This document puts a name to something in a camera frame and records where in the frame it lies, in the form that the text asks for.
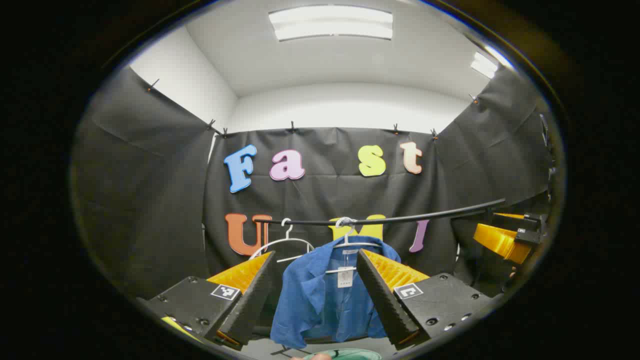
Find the small ceiling light panel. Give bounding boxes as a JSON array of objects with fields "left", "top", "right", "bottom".
[{"left": 470, "top": 51, "right": 499, "bottom": 79}]

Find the white plastic hanger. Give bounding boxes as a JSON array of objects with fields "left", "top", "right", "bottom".
[{"left": 249, "top": 218, "right": 315, "bottom": 264}]

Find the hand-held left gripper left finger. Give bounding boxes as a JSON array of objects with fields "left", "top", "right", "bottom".
[{"left": 137, "top": 250, "right": 277, "bottom": 351}]

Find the blue corduroy jacket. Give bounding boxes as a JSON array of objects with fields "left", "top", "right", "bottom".
[{"left": 270, "top": 236, "right": 402, "bottom": 349}]

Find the white hanger with taped hook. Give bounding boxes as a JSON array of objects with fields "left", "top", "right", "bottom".
[{"left": 325, "top": 217, "right": 381, "bottom": 275}]

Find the green laundry hamper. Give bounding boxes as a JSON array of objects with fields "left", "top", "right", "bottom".
[{"left": 320, "top": 348, "right": 383, "bottom": 360}]

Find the black clothes rail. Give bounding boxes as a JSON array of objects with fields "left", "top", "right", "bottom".
[{"left": 252, "top": 198, "right": 506, "bottom": 227}]

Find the large ceiling light panel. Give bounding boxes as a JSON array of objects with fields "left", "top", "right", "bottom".
[{"left": 268, "top": 6, "right": 394, "bottom": 42}]

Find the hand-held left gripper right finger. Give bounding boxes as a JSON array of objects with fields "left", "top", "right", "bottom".
[{"left": 356, "top": 248, "right": 493, "bottom": 351}]

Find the black backdrop cloth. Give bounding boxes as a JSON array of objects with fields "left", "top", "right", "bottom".
[{"left": 72, "top": 66, "right": 553, "bottom": 301}]

